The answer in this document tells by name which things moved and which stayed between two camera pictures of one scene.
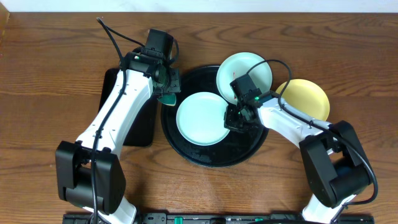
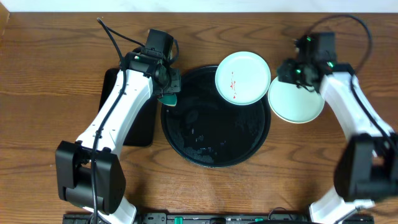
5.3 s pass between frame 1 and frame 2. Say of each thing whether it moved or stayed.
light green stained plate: moved
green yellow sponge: stayed
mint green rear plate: stayed
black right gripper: moved
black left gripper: stayed
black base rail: stayed
